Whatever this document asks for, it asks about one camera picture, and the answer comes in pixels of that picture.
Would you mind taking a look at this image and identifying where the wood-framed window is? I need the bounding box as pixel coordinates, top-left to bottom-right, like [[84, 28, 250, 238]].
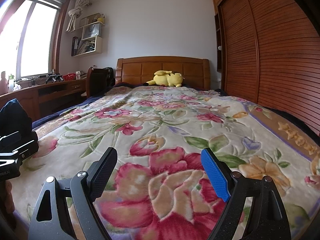
[[0, 0, 72, 80]]

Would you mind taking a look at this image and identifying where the tied beige curtain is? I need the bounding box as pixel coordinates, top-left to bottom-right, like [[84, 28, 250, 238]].
[[66, 0, 92, 32]]

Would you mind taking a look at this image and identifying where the white paper bag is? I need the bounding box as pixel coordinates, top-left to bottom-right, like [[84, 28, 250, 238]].
[[82, 25, 100, 39]]

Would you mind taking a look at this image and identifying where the wooden chair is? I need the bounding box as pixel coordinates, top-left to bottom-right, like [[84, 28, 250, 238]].
[[85, 67, 110, 98]]

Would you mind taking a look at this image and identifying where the wooden louvered wardrobe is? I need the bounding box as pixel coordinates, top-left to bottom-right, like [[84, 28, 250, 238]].
[[212, 0, 320, 133]]

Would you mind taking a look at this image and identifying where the yellow plush toy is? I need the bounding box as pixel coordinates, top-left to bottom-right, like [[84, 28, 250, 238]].
[[144, 70, 184, 88]]

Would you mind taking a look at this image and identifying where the row of binders and books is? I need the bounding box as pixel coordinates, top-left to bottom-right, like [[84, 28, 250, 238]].
[[72, 37, 97, 55]]

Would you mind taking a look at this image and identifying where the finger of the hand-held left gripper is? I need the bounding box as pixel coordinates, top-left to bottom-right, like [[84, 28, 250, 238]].
[[0, 131, 22, 147], [0, 139, 38, 159]]

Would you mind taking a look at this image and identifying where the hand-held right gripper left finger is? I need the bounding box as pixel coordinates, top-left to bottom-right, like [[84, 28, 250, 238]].
[[28, 147, 118, 240]]

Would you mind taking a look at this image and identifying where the white wall shelf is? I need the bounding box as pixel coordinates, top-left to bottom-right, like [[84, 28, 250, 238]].
[[71, 14, 105, 57]]

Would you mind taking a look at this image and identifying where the pink bottle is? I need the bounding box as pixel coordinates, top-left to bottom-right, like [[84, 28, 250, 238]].
[[0, 71, 8, 94]]

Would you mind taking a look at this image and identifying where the wooden bed headboard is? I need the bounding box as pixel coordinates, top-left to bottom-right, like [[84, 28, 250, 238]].
[[115, 56, 210, 90]]

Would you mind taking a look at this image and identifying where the black device on stand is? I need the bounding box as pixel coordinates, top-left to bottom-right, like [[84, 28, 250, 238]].
[[46, 72, 63, 83]]

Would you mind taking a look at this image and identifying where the wooden desk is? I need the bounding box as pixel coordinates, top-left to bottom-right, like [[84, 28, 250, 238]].
[[0, 77, 88, 120]]

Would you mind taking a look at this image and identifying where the person's left hand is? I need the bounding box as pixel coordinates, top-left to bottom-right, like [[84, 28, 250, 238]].
[[0, 181, 13, 214]]

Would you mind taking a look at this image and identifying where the pile of dark clothes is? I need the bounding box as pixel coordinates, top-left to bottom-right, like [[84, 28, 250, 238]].
[[0, 115, 38, 145]]

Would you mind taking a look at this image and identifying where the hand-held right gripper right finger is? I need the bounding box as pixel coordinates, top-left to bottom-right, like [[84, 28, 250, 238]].
[[201, 148, 292, 240]]

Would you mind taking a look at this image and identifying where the floral blanket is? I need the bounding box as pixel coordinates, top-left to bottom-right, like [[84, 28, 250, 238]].
[[11, 85, 320, 240]]

